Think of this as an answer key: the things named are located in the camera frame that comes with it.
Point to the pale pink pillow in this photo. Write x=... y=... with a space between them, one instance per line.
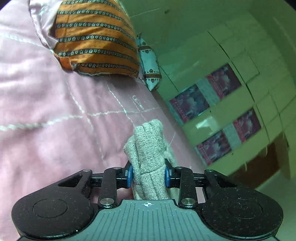
x=43 y=14

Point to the green wardrobe with posters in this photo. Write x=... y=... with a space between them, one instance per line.
x=228 y=75

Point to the pink quilted bedspread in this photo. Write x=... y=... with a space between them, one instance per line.
x=55 y=123

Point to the orange striped pillow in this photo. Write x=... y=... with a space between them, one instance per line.
x=96 y=37

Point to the brown wooden door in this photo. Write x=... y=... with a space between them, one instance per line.
x=259 y=169

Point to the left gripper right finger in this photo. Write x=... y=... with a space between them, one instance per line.
x=186 y=181

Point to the grey knit pants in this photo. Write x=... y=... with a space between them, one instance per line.
x=147 y=150

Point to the white patterned pillow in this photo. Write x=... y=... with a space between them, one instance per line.
x=149 y=63

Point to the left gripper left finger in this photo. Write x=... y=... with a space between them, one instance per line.
x=107 y=182

